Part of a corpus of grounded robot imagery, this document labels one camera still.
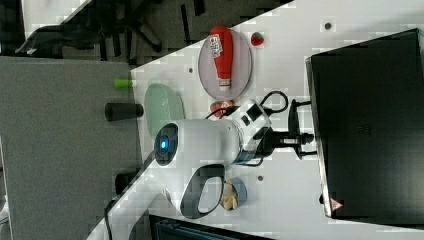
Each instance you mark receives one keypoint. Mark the black cylinder post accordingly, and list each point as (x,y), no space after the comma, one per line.
(122,180)
(123,111)

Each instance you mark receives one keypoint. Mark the red ketchup bottle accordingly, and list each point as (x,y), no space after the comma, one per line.
(221,47)

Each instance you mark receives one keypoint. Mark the small red toy fruit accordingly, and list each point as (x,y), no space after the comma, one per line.
(257,39)

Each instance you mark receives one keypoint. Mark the green cylinder marker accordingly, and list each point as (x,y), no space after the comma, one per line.
(122,83)

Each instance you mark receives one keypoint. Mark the red toy strawberry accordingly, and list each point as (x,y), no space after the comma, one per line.
(217,108)

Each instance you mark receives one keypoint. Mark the grey round plate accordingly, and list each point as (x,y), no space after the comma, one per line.
(241,69)

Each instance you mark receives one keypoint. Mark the beige toy dumplings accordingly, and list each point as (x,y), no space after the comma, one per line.
(229,199)

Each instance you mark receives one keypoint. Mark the black office chair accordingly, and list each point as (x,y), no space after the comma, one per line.
(81,24)

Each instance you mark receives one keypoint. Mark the black cylinder post upper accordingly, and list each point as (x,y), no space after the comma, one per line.
(123,111)

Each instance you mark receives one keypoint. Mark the blue bowl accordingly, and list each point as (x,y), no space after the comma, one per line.
(240,190)

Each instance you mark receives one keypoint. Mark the black cylinder post lower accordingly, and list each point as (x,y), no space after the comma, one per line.
(122,180)

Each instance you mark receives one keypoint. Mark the green perforated colander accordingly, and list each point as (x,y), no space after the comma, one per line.
(162,105)

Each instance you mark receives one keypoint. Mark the blue metal frame rail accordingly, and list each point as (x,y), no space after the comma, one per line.
(170,229)

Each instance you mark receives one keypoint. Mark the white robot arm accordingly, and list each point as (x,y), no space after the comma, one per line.
(190,158)

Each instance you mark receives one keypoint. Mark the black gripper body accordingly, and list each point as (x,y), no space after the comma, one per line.
(277,139)

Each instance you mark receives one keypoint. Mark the black camera box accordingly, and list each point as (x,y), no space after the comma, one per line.
(254,112)

